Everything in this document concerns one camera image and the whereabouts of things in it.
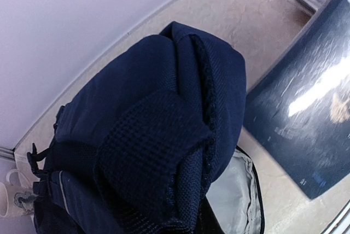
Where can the navy blue student backpack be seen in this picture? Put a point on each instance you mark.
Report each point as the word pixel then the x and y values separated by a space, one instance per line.
pixel 138 147

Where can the dark blue book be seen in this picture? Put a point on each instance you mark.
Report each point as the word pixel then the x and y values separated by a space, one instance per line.
pixel 299 112

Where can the white patterned ceramic cup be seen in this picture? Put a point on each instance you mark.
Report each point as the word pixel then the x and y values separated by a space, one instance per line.
pixel 16 201

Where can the right aluminium frame post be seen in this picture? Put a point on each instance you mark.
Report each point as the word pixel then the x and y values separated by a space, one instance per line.
pixel 309 7

